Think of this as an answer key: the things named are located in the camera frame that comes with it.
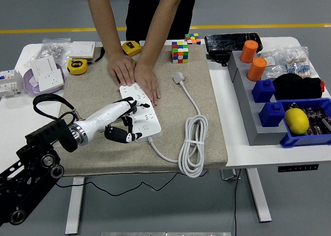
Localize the person's left hand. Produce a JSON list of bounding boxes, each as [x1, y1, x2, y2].
[[133, 62, 161, 107]]

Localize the white and black robot left hand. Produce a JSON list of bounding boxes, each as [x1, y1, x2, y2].
[[76, 96, 151, 145]]

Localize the person's right hand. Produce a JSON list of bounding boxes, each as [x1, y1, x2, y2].
[[107, 52, 137, 87]]

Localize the black plug with cord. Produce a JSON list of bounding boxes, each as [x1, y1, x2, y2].
[[55, 101, 185, 197]]

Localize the white power strip with cord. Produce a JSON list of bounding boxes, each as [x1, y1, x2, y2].
[[119, 71, 209, 179]]

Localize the grey-brown mat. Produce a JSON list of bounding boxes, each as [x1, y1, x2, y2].
[[49, 44, 229, 177]]

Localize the large colourful puzzle cube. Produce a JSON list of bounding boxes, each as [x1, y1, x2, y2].
[[172, 41, 189, 64]]

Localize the small colourful puzzle cube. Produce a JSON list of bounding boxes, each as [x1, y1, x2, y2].
[[184, 33, 202, 45]]

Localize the white socket panel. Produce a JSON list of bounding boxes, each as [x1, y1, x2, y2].
[[37, 70, 65, 91]]

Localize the person's body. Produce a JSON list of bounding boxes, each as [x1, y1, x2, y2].
[[125, 0, 200, 42]]

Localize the plastic bag of screws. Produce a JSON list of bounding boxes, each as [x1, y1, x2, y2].
[[24, 37, 72, 68]]

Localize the purple bowl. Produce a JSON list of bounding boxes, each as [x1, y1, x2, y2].
[[23, 64, 65, 97]]

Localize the white table leg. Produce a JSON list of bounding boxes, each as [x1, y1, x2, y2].
[[64, 177, 85, 235], [245, 168, 272, 223]]

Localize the white circuit breaker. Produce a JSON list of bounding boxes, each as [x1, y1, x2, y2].
[[0, 69, 24, 99]]

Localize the grey stepped block holder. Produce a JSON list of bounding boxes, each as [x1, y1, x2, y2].
[[227, 51, 288, 146]]

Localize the orange cylinder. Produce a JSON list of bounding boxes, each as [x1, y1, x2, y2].
[[239, 40, 259, 64], [247, 57, 268, 82]]

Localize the blue block with knob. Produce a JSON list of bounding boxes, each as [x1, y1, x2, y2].
[[259, 101, 286, 128], [251, 79, 276, 104]]

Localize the clear plastic bag of parts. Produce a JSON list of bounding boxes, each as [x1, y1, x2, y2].
[[257, 50, 288, 79]]

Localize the black cloth bundle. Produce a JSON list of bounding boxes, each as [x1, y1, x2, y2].
[[273, 73, 326, 100]]

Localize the plastic bag of resistors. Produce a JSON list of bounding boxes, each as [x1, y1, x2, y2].
[[278, 46, 319, 79]]

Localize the yellow lemon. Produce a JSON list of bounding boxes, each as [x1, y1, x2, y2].
[[284, 108, 310, 136]]

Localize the blue plastic bin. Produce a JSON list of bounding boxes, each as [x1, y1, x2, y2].
[[279, 98, 331, 149]]

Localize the dark capacitors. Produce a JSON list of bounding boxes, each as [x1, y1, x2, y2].
[[288, 102, 331, 137]]

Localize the black table control panel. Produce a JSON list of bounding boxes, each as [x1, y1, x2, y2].
[[278, 164, 320, 173]]

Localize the white wall switch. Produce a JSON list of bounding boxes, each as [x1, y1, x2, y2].
[[68, 41, 96, 60]]

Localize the yellow tape measure with strap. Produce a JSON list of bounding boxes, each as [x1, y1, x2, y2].
[[67, 47, 106, 76]]

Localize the white blank switch panel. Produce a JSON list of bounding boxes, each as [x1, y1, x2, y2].
[[29, 55, 58, 78]]

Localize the metal bracket under table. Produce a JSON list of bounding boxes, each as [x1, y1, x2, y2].
[[219, 168, 242, 181]]

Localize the black hanging cable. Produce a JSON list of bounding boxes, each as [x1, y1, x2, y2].
[[233, 168, 242, 236]]

